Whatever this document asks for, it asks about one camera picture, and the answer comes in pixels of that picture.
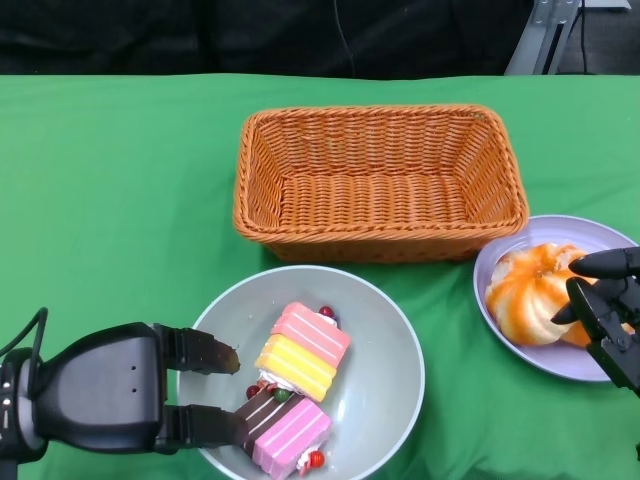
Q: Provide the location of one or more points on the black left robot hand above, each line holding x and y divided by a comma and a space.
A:
110, 390

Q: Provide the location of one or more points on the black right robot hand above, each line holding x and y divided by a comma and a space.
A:
615, 325

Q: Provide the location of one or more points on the white orange striped bun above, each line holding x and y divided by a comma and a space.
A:
525, 300

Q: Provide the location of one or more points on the brown pink layered cake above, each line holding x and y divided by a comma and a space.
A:
285, 430

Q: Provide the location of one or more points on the pink yellow layered cake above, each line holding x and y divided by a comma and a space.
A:
305, 350

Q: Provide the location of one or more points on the grey-green round bowl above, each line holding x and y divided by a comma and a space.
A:
380, 360

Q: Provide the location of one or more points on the white round plate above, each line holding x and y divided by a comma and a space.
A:
550, 230

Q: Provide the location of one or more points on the orange wicker basket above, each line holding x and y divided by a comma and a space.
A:
380, 210

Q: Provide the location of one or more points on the green tablecloth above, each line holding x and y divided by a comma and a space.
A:
150, 150

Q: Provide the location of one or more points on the black backdrop cloth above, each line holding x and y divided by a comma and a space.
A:
150, 35

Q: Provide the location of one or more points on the grey metal stand frame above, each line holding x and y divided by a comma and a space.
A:
531, 45

